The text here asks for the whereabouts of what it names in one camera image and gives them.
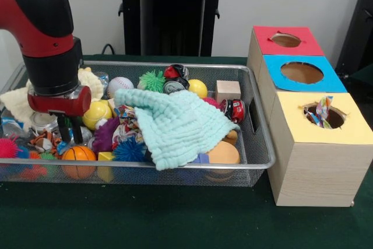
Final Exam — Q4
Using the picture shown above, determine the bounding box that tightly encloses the green spiky ball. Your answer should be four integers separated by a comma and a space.
140, 70, 166, 94

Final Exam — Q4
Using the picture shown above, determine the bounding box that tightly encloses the pink spiky ball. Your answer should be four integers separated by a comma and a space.
0, 137, 19, 159

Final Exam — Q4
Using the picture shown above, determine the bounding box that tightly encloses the small wooden cube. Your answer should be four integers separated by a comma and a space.
214, 80, 242, 104

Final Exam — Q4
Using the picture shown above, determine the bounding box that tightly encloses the black chair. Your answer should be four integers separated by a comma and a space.
337, 0, 373, 80

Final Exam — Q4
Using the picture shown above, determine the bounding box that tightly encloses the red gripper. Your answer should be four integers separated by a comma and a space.
27, 86, 93, 144

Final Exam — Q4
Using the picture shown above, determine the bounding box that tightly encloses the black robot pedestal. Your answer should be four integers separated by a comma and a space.
112, 0, 235, 57

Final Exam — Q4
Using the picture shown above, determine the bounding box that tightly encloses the orange toy basketball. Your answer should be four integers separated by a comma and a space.
61, 145, 97, 180

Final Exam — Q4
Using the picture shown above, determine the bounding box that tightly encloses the yellow ball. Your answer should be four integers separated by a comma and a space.
83, 101, 114, 131
188, 79, 209, 99

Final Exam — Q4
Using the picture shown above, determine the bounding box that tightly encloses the wooden box with three holes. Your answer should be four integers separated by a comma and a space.
247, 26, 373, 208

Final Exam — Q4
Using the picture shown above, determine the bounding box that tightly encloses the peach orange ball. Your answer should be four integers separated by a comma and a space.
206, 141, 241, 168

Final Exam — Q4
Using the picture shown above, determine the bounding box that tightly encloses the shallow clear mesh bin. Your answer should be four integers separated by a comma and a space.
0, 58, 276, 188

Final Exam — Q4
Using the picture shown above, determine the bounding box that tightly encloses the mint green cloth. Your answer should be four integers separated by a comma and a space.
114, 89, 240, 171

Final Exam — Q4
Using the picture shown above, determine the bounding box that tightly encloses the white toy baseball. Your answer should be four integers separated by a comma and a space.
107, 76, 135, 98

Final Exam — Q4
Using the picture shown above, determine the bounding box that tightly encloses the clear plastic packet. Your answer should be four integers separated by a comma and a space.
29, 112, 60, 138

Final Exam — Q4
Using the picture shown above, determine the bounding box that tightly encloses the colourful polka dot cloth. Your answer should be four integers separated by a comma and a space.
306, 94, 334, 128

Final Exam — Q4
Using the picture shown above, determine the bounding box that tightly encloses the cream yellow cloth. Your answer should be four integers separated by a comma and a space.
0, 67, 105, 126

